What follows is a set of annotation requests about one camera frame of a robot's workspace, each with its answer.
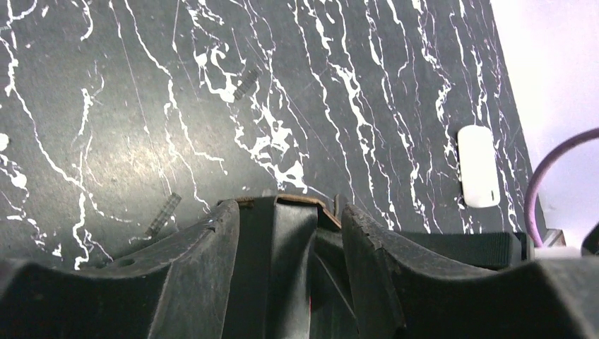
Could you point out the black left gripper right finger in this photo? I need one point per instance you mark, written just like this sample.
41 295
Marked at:
403 290

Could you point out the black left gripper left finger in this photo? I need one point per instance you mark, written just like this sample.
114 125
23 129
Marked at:
175 288

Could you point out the small grey staple strip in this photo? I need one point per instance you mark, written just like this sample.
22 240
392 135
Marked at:
248 81

